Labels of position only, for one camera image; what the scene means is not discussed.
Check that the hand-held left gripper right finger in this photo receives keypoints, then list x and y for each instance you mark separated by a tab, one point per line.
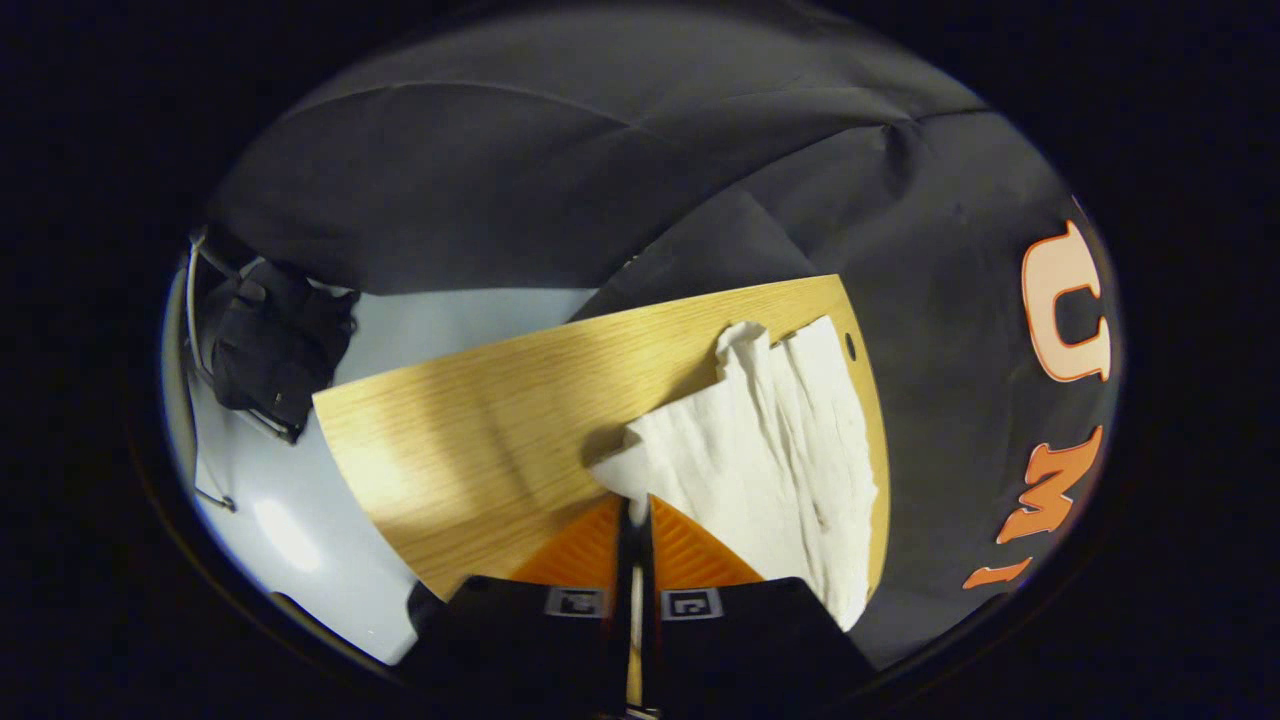
652	640

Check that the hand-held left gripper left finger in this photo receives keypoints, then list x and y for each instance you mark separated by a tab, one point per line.
618	640

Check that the white jeans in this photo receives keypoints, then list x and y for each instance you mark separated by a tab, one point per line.
770	450

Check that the black fabric bag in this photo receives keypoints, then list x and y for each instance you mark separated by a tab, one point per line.
280	345

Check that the black backdrop cloth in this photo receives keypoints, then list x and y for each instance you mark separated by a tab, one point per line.
600	180

